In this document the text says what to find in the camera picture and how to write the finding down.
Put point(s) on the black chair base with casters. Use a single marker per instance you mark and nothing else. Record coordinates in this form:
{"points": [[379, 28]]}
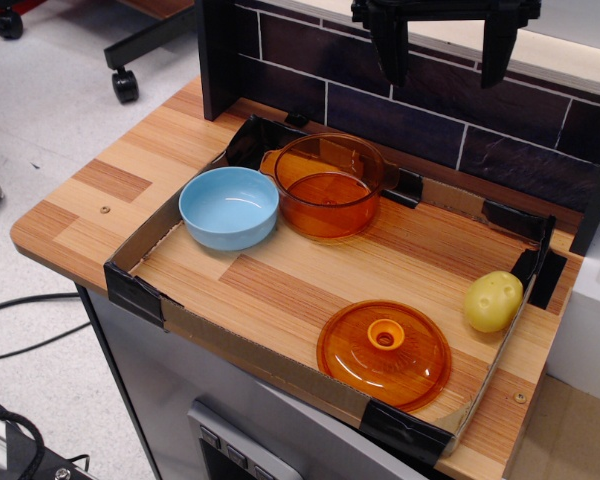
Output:
{"points": [[172, 19]]}

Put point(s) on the light blue bowl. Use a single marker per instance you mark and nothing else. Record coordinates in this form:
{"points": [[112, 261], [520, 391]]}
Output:
{"points": [[229, 208]]}

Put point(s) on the orange transparent pot lid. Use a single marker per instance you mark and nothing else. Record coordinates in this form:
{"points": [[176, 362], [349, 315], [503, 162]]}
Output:
{"points": [[387, 350]]}

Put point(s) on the dark brick backsplash panel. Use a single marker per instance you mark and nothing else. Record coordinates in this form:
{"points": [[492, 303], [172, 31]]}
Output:
{"points": [[527, 134]]}

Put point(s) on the yellow plastic potato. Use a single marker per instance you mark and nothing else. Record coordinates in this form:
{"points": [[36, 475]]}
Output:
{"points": [[492, 301]]}

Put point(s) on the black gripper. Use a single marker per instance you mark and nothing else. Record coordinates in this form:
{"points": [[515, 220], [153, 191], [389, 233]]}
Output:
{"points": [[388, 21]]}

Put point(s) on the orange transparent pot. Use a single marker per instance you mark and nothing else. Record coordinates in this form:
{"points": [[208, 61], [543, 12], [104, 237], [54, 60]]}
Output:
{"points": [[329, 184]]}

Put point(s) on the grey toy oven front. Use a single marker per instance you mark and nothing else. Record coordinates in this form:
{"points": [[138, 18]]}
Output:
{"points": [[227, 451]]}

